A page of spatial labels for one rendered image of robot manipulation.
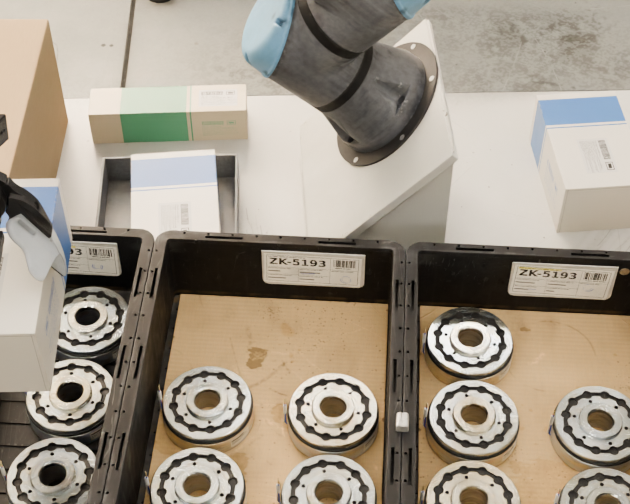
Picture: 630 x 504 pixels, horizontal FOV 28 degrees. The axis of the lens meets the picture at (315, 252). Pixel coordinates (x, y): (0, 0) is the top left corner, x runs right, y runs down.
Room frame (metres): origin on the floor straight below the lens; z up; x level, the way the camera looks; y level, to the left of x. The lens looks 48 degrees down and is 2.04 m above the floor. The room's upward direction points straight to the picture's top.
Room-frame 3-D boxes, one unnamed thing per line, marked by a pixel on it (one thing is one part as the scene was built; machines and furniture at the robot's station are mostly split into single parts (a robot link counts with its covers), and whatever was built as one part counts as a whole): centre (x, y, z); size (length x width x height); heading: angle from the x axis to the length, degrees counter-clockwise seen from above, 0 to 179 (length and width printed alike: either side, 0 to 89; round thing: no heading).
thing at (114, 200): (1.21, 0.21, 0.73); 0.27 x 0.20 x 0.05; 2
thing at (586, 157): (1.34, -0.40, 0.75); 0.20 x 0.12 x 0.09; 5
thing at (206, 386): (0.82, 0.12, 0.86); 0.05 x 0.05 x 0.01
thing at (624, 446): (0.80, -0.32, 0.86); 0.10 x 0.10 x 0.01
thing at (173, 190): (1.21, 0.19, 0.75); 0.20 x 0.12 x 0.09; 5
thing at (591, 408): (0.80, -0.32, 0.86); 0.05 x 0.05 x 0.01
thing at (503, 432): (0.80, -0.18, 0.86); 0.10 x 0.10 x 0.01
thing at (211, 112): (1.46, 0.23, 0.73); 0.24 x 0.06 x 0.06; 92
